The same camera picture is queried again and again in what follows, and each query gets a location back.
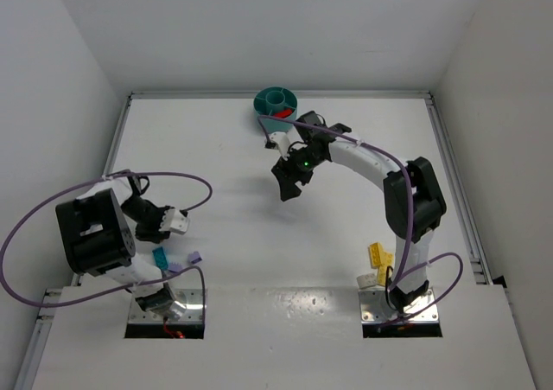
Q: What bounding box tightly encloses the long red lego brick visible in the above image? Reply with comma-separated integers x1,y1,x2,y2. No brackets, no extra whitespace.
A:
275,109,293,118

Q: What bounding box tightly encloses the yellow L-shaped lego brick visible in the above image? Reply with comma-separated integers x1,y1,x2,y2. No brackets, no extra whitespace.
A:
368,242,394,268

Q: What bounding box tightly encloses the long yellow lego brick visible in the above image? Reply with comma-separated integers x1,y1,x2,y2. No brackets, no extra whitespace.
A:
376,265,388,287

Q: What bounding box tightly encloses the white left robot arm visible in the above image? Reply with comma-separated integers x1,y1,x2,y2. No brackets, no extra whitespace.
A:
55,169,189,316

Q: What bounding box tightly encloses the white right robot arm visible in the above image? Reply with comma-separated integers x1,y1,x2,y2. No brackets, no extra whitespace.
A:
265,112,447,312

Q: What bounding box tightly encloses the teal lego brick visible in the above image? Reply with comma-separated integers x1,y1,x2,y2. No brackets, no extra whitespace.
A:
152,247,168,272

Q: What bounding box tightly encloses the lilac lego plate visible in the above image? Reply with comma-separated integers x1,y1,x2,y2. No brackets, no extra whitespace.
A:
168,262,183,273

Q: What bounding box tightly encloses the purple lego brick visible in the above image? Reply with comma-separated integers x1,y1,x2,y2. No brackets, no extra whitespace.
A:
187,251,203,265

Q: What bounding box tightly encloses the teal divided round container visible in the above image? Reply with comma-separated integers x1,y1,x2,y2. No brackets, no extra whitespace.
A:
253,86,298,129

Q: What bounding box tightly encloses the white lego brick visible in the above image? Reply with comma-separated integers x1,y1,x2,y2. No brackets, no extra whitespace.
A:
356,273,378,290

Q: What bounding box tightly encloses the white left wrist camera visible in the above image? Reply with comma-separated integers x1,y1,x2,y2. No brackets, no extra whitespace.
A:
160,208,190,235

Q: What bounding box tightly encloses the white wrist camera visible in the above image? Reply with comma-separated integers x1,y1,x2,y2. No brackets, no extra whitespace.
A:
160,208,190,235
265,131,291,160

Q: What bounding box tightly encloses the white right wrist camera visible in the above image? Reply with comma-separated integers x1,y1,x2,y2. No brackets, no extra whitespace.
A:
265,131,291,160

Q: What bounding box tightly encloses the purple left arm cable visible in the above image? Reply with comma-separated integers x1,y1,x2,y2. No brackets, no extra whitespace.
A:
0,169,213,308

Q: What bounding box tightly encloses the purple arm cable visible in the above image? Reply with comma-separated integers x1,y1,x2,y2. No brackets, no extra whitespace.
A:
0,169,213,308
257,113,464,324

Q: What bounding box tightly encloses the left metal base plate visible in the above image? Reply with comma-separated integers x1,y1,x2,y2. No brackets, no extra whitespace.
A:
128,289,207,325

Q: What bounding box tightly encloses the metal base plate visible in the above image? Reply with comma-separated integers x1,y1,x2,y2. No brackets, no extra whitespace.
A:
359,286,440,324
128,289,207,325

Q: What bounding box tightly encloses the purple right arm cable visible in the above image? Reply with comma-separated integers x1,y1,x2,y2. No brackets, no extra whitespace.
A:
257,113,464,324

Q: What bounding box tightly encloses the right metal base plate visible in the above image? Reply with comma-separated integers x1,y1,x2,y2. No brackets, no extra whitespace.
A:
359,286,440,324

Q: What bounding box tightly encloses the aluminium table edge rail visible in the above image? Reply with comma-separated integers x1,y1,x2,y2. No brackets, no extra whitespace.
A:
12,91,133,390

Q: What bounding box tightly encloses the right aluminium table rail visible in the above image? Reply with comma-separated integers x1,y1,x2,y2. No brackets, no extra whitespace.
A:
424,93,493,285

